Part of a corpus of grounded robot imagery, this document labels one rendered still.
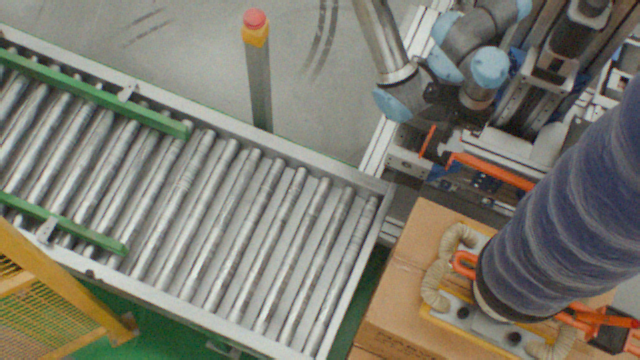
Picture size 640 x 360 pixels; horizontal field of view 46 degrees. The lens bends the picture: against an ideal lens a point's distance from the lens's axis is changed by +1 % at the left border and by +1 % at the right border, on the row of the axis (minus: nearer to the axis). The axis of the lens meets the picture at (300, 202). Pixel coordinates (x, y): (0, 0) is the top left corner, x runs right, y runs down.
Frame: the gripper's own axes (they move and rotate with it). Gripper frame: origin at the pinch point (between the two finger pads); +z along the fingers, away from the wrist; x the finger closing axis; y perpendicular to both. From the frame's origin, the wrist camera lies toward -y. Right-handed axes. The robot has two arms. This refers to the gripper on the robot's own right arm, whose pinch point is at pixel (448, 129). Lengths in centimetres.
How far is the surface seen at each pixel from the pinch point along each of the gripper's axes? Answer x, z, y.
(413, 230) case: -15.7, 35.1, 3.3
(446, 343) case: -41, 35, 24
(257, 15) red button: 22, 26, -66
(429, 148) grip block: -2.6, 8.8, -2.3
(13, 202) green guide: -55, 66, -118
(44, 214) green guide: -54, 66, -107
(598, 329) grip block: -28, 9, 52
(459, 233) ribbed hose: -17.6, 16.5, 14.0
